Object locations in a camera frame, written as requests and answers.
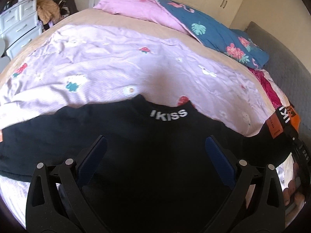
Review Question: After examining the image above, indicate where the black bag on floor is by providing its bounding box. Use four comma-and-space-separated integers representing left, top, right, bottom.
53, 0, 78, 17

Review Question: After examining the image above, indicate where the lilac strawberry bear blanket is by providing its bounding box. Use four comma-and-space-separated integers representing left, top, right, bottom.
0, 24, 275, 214

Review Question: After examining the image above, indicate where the red and cream pillow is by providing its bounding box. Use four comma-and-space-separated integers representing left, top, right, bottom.
248, 68, 290, 113

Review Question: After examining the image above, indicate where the tan crumpled bag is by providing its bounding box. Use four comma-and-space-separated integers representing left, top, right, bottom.
36, 0, 61, 25

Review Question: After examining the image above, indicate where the beige bed sheet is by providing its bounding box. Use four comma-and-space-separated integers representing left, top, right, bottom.
0, 7, 291, 117

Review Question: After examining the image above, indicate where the white drawer unit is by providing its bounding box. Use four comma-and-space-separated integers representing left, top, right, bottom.
1, 0, 43, 59

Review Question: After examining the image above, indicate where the grey padded headboard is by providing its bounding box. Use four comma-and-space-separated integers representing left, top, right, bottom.
246, 22, 310, 141

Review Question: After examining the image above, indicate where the black sweater with orange patches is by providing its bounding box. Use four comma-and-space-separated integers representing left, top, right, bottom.
1, 95, 293, 232

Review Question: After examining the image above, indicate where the right hand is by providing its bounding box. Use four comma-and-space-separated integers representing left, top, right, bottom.
282, 154, 305, 210

